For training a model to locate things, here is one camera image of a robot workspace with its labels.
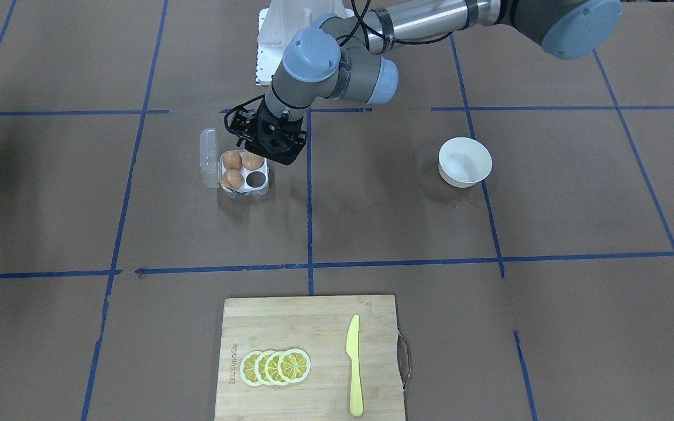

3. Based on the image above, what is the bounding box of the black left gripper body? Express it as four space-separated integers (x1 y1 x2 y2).
249 101 308 165

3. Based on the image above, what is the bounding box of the brown egg carried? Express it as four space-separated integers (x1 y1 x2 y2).
242 151 264 171

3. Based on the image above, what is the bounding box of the white paper bowl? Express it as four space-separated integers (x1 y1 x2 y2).
438 137 493 188

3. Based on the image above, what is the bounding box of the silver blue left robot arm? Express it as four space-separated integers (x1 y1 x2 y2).
224 1 623 165

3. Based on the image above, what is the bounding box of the brown egg upper in box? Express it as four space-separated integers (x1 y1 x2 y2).
221 151 243 171

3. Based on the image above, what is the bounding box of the brown egg in box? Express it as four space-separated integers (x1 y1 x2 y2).
221 151 243 171
222 170 246 190

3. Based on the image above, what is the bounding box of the clear plastic egg box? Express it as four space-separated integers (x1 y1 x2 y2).
198 128 270 199

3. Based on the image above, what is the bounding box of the brown egg lower in box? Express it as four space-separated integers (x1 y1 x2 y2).
222 170 246 190

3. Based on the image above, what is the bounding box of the wooden cutting board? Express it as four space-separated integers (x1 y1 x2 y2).
213 294 407 420

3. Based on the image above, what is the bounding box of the yellow plastic knife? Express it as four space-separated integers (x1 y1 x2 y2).
345 314 364 417

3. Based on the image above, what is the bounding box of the lemon slice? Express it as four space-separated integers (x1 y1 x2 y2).
277 347 311 384
254 350 276 386
240 351 263 387
264 351 290 387

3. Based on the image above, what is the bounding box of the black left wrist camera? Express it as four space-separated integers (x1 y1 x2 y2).
223 105 259 147

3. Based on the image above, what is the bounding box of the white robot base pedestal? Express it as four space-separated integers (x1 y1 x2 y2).
255 1 354 87

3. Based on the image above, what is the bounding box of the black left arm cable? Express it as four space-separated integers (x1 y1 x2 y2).
335 0 455 54

